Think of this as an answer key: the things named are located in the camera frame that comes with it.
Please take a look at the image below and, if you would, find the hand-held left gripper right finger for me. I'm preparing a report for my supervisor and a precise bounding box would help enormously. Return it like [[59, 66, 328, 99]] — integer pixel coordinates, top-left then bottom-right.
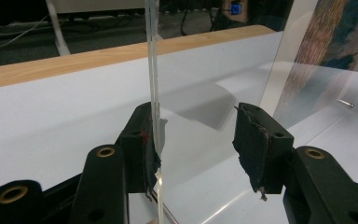
[[231, 102, 296, 203]]

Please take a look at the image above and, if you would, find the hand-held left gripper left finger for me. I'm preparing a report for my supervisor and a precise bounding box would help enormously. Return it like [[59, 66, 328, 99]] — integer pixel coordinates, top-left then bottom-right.
[[119, 101, 169, 202]]

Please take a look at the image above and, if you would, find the clear acrylic picture frame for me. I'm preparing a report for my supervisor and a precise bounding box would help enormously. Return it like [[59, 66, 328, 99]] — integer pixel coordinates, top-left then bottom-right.
[[143, 0, 358, 224]]

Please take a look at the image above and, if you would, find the printed picture card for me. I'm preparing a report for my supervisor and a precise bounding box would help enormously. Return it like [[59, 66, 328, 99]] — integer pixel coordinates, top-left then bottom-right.
[[282, 0, 358, 105]]

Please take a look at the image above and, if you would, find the white table sheet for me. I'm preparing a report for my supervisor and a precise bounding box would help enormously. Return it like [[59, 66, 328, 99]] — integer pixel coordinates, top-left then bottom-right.
[[0, 31, 358, 224]]

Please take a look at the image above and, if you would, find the box with blue socket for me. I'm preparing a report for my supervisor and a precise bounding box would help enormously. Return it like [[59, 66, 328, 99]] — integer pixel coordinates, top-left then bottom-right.
[[223, 0, 250, 23]]

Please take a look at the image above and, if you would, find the long metal frame pin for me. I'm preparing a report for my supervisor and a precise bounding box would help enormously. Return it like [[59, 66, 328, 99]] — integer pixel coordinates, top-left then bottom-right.
[[337, 98, 355, 109]]

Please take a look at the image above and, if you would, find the black cable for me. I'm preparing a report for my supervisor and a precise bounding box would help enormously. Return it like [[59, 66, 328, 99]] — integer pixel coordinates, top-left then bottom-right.
[[179, 8, 219, 35]]

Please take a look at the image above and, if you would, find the white desk frame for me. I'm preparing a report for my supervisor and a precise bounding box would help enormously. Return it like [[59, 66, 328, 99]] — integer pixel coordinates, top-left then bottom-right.
[[44, 0, 147, 57]]

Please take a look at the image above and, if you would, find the white floor cable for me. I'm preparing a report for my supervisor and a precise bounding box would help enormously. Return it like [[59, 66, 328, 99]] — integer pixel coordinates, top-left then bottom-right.
[[0, 14, 52, 51]]

